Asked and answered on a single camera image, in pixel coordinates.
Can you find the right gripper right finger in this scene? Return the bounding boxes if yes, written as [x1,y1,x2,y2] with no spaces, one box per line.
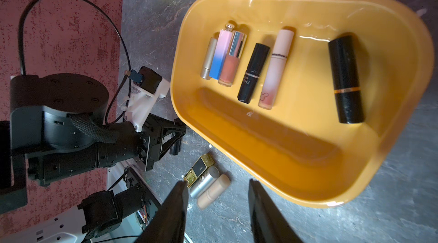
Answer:
[248,179,302,243]

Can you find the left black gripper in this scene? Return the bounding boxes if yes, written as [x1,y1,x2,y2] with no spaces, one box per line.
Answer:
[139,114,187,172]

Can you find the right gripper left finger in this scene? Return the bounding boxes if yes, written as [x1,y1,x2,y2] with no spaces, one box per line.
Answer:
[135,181,189,243]

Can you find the bronze gold lipstick tube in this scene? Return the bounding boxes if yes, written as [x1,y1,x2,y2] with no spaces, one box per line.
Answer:
[200,38,218,80]

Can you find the pink blue gradient lipstick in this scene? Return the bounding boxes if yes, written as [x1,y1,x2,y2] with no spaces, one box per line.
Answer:
[209,24,235,80]

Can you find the silver cap coral lip gloss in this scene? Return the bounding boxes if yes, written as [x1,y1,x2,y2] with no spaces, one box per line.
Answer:
[219,31,247,87]

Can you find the black round lipstick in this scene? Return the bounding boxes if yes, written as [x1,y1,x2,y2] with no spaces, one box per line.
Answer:
[237,43,270,104]

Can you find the pink beige lip gloss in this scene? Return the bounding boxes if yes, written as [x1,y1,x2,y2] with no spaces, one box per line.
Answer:
[258,29,294,110]

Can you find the yellow plastic storage box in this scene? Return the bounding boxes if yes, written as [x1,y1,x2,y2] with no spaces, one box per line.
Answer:
[171,0,435,208]

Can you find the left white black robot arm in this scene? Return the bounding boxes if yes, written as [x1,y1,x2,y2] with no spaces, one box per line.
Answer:
[1,73,187,213]

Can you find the gold black square lipstick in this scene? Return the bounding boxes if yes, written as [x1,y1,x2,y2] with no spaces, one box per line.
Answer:
[183,152,215,188]

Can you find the silver lipstick tube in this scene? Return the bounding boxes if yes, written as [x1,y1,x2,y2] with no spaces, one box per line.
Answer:
[189,166,220,199]

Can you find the beige lipstick tube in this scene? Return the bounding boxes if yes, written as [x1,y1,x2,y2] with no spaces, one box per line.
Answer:
[197,174,230,209]

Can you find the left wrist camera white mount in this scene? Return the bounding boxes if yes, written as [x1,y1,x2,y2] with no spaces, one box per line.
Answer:
[122,66,170,132]

